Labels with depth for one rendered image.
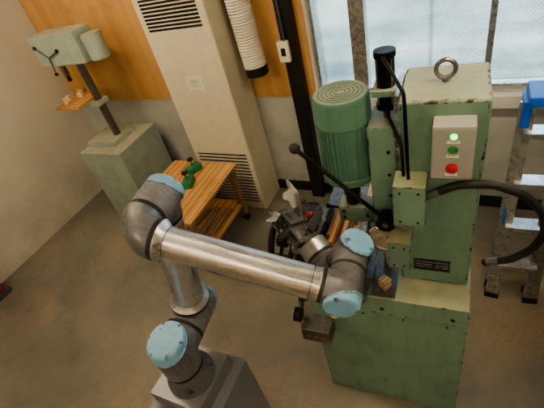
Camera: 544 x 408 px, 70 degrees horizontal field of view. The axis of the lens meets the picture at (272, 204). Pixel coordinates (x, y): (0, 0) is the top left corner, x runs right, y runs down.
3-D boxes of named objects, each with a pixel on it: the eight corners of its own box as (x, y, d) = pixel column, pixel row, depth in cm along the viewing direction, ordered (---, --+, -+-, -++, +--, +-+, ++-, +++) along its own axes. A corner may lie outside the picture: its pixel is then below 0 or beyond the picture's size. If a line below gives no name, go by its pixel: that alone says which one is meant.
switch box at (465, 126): (431, 165, 111) (434, 115, 101) (471, 166, 107) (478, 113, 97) (430, 178, 107) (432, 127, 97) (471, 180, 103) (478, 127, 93)
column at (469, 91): (408, 235, 162) (406, 65, 117) (468, 240, 153) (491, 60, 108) (401, 277, 147) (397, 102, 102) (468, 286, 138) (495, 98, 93)
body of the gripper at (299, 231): (281, 209, 119) (304, 239, 114) (300, 203, 125) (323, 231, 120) (271, 224, 124) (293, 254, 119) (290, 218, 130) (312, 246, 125)
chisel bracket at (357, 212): (344, 210, 154) (342, 194, 149) (380, 213, 149) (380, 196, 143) (340, 223, 149) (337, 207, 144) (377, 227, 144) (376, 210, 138)
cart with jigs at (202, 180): (197, 209, 345) (169, 148, 305) (254, 215, 320) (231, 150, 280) (154, 265, 302) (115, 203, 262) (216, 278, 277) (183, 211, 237)
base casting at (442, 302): (335, 225, 189) (333, 210, 183) (469, 236, 165) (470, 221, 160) (310, 301, 159) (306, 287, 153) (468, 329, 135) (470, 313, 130)
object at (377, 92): (376, 100, 120) (373, 44, 109) (404, 99, 117) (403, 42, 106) (372, 113, 114) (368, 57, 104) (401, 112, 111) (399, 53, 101)
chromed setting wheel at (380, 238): (368, 245, 142) (366, 220, 134) (405, 248, 137) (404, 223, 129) (367, 251, 140) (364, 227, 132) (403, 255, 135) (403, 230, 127)
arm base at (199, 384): (194, 408, 145) (184, 397, 139) (159, 386, 155) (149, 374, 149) (223, 363, 156) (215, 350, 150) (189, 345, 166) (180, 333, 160)
